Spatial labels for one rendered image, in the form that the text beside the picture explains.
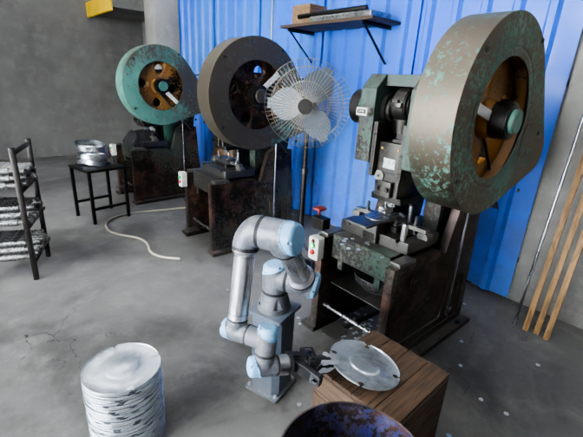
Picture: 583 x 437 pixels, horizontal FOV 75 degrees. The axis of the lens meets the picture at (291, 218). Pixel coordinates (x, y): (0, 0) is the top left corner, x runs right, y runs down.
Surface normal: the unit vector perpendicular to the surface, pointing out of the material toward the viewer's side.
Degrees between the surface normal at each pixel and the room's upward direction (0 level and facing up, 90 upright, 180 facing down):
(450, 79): 70
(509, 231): 90
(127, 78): 90
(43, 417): 0
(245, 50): 90
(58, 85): 90
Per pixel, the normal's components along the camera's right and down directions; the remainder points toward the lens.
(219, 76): 0.62, 0.29
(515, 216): -0.76, 0.18
